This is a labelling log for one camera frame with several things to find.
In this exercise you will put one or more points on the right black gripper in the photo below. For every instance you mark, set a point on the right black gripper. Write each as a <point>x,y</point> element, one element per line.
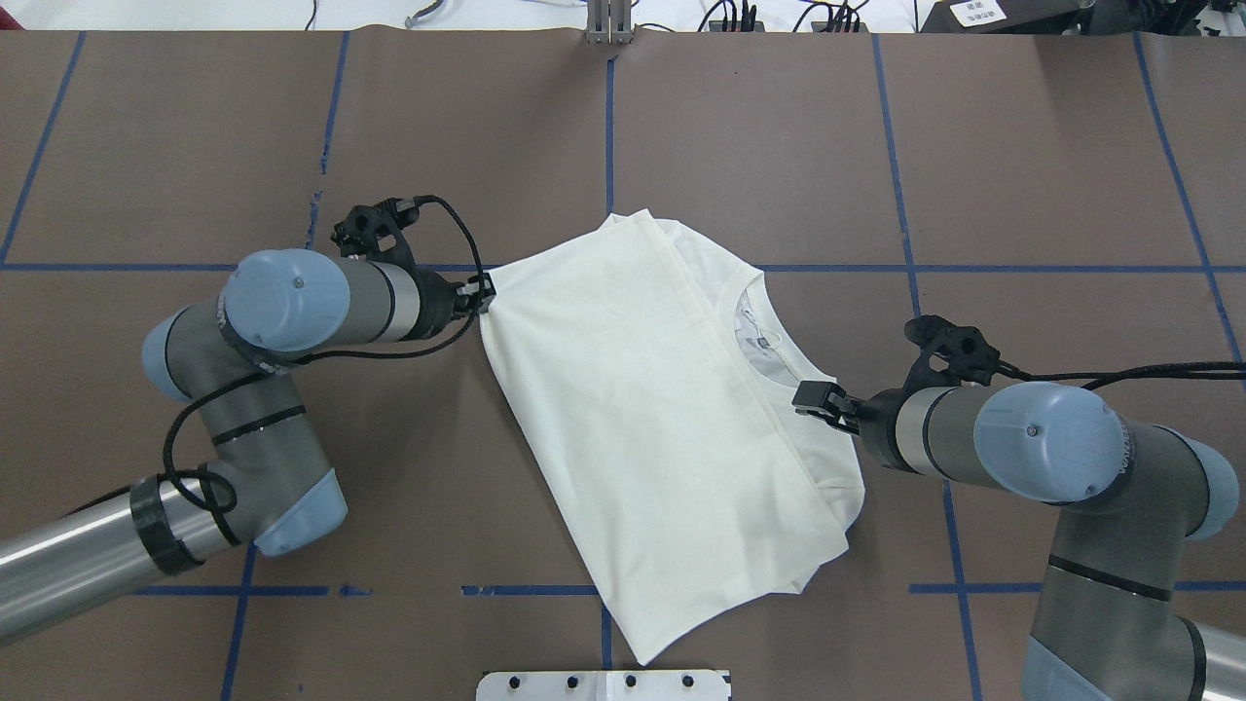
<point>873,424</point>

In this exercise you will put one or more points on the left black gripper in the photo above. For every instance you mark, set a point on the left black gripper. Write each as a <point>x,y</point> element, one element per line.
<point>436,303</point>

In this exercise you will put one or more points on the cream long-sleeve cat shirt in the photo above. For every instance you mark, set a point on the cream long-sleeve cat shirt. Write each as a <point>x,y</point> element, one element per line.
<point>648,370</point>

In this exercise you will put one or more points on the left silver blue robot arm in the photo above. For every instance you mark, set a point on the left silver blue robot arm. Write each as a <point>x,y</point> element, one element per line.
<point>241,463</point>

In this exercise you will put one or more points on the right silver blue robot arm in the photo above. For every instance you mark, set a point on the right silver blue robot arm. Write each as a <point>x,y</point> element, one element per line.
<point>1130,495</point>

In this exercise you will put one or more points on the black box with label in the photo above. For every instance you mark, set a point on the black box with label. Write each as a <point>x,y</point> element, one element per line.
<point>1006,17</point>

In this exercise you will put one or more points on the aluminium frame post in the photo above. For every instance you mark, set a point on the aluminium frame post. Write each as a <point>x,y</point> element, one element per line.
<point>609,22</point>

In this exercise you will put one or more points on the white camera mast base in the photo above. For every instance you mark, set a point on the white camera mast base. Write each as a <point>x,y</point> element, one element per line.
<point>694,684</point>

